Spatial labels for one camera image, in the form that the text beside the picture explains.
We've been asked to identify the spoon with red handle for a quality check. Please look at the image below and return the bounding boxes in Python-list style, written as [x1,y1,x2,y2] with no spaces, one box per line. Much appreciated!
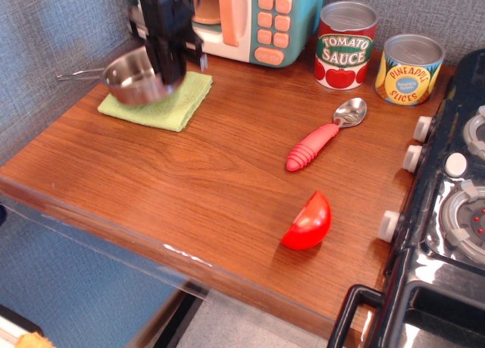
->
[286,98,368,172]

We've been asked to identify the white stove knob upper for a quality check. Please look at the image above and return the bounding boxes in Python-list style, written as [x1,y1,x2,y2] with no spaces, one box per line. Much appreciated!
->
[413,116,433,143]

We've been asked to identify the grey stove burner rear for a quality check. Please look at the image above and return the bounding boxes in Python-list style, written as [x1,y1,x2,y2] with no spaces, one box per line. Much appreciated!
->
[463,105,485,161]

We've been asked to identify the grey stove burner front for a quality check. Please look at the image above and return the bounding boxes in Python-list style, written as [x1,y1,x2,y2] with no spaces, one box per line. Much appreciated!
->
[440,180,484,265]

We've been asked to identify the black oven door handle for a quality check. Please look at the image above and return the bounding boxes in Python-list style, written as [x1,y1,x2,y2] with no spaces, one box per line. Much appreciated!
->
[327,284,385,348]

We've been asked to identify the white stove knob middle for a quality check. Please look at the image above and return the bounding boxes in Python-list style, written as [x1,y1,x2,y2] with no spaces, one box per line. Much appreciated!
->
[402,145,423,173]

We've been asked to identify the green folded towel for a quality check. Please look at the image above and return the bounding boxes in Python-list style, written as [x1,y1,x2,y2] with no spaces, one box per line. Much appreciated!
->
[98,71,213,132]

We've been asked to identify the toy microwave teal white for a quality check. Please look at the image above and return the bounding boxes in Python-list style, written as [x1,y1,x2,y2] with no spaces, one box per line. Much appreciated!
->
[192,0,324,67]

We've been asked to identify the white stove knob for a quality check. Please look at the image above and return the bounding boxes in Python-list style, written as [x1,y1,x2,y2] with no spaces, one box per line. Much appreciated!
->
[378,210,400,243]
[402,145,423,173]
[413,116,433,143]

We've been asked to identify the black toy stove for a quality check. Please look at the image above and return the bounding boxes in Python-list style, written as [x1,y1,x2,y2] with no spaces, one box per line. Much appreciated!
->
[328,49,484,347]

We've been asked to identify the white round stove button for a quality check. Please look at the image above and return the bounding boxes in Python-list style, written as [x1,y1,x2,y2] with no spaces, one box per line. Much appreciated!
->
[444,152,468,177]

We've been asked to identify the tomato sauce can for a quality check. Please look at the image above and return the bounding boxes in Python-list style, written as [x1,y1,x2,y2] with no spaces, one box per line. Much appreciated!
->
[314,1,378,90]

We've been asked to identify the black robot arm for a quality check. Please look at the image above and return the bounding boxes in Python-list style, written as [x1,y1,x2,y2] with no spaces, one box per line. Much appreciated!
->
[128,0,207,85]

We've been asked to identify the stainless steel pot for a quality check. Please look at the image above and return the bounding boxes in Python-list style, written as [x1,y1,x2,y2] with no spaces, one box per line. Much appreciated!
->
[55,46,185,106]

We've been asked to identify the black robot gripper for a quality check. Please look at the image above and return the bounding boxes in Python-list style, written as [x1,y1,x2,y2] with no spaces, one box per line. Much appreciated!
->
[139,0,208,85]

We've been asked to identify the red plastic tomato half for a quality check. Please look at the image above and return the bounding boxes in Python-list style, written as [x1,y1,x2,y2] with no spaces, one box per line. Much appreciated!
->
[280,190,332,250]

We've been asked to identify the pineapple slices can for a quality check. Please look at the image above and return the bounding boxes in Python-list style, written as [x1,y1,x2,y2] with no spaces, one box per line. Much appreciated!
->
[375,33,446,106]

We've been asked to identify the orange plush toy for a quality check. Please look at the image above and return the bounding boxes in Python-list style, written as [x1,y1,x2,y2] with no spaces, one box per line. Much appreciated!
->
[14,332,54,348]

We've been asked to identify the white stove knob lower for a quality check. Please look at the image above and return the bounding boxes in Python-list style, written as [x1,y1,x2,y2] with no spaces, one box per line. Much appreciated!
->
[378,210,400,243]

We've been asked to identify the grey stove burner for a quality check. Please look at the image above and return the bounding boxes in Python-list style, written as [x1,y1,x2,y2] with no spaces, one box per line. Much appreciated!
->
[440,180,484,265]
[463,105,485,161]

